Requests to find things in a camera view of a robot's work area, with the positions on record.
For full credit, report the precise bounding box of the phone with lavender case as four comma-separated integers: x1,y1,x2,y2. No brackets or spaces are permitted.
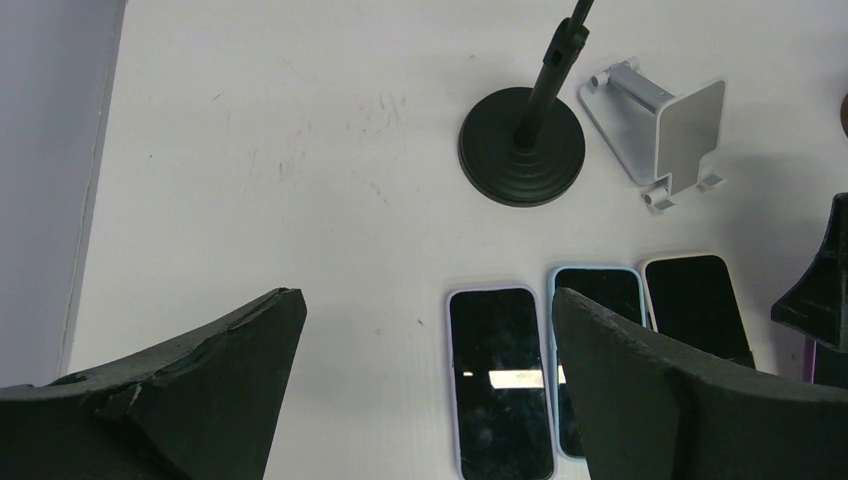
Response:
446,285,556,479

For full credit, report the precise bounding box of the phone with beige case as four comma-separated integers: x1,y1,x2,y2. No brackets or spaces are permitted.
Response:
641,254,756,369

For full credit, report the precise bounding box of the black pole phone stand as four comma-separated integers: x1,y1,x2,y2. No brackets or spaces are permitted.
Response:
457,0,594,208

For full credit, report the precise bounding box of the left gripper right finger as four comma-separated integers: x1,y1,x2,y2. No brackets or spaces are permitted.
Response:
552,288,847,479

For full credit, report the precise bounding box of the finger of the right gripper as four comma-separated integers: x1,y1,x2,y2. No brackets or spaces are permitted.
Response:
771,193,847,352

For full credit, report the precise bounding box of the white grey phone stand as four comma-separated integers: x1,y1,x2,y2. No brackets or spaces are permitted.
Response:
578,57,727,213

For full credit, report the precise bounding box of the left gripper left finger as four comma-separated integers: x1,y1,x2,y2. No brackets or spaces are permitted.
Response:
1,288,307,479

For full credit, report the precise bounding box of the phone with purple case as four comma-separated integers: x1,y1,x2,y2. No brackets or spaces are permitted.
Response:
802,338,817,384

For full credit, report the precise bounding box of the phone with blue case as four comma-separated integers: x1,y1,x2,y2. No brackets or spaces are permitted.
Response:
547,265,650,461

